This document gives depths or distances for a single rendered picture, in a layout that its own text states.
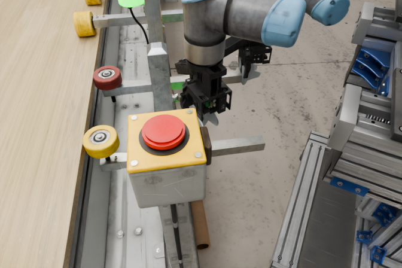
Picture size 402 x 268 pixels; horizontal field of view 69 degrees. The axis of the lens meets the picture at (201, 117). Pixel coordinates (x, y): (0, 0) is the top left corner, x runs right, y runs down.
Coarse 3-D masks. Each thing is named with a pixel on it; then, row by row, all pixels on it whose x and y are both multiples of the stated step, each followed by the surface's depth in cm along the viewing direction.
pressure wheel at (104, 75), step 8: (96, 72) 87; (104, 72) 86; (112, 72) 87; (120, 72) 87; (96, 80) 84; (104, 80) 84; (112, 80) 85; (120, 80) 87; (104, 88) 85; (112, 88) 86; (112, 96) 92
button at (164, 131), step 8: (152, 120) 28; (160, 120) 28; (168, 120) 28; (176, 120) 28; (144, 128) 27; (152, 128) 27; (160, 128) 27; (168, 128) 27; (176, 128) 27; (184, 128) 27; (144, 136) 27; (152, 136) 26; (160, 136) 26; (168, 136) 26; (176, 136) 26; (184, 136) 27; (152, 144) 26; (160, 144) 26; (168, 144) 26; (176, 144) 26
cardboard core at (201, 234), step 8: (200, 200) 150; (192, 208) 146; (200, 208) 146; (192, 216) 144; (200, 216) 143; (200, 224) 140; (200, 232) 137; (200, 240) 134; (208, 240) 136; (200, 248) 139
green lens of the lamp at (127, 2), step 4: (120, 0) 66; (124, 0) 66; (128, 0) 66; (132, 0) 66; (136, 0) 66; (140, 0) 67; (120, 4) 67; (124, 4) 67; (128, 4) 66; (132, 4) 67; (136, 4) 67; (140, 4) 68
